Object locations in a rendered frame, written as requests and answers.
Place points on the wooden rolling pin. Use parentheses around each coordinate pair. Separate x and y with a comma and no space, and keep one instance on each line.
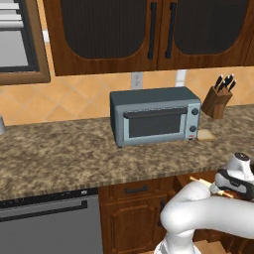
(200,181)

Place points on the wooden base cupboard door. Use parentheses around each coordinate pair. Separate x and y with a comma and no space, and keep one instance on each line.
(132,228)

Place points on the wooden drawer front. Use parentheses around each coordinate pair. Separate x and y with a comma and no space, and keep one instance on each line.
(155,190)

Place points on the grey dishwasher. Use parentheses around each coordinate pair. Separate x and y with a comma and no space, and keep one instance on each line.
(49,234)

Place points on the small white wall plate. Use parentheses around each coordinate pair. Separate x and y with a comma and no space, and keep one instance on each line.
(45,36)

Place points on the slice of bread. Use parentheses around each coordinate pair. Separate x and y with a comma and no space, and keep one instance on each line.
(205,135)

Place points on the grey-blue toaster oven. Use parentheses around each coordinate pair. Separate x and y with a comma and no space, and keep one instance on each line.
(150,124)

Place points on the white wall switch plate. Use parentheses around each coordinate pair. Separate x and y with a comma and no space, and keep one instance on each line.
(181,78)

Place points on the dark wood wall cupboard door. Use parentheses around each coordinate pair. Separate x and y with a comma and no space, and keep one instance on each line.
(99,29)
(211,29)

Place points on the wood framed window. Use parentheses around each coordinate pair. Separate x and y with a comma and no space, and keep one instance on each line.
(36,39)

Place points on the grey round container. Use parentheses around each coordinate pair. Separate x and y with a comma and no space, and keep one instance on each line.
(2,125)

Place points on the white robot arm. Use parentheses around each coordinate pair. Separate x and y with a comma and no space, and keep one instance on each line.
(201,211)

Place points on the wooden knife block with knives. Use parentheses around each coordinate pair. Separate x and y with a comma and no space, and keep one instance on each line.
(216,102)

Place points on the white wall socket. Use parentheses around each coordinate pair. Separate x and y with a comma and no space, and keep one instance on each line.
(136,80)

